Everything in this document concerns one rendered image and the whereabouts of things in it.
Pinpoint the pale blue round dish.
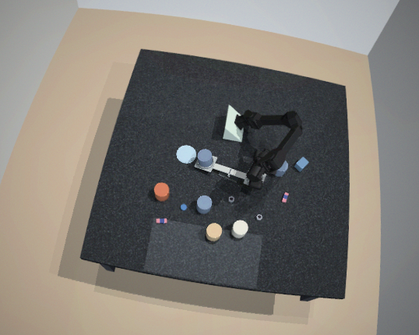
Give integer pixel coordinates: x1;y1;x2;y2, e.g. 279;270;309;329
176;145;196;164

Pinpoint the tan cylinder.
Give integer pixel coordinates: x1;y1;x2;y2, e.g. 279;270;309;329
206;223;222;241

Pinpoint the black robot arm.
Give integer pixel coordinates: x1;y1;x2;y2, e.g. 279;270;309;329
234;110;302;182

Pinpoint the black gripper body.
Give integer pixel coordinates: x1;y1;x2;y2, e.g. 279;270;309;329
248;150;262;190

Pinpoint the white cylinder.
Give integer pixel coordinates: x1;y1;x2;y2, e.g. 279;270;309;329
231;220;248;238

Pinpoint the orange cylinder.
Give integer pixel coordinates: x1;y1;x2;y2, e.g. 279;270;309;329
154;182;169;202

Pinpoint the blue cylinder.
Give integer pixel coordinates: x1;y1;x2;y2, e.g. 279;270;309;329
196;196;212;214
198;149;213;168
275;161;288;177

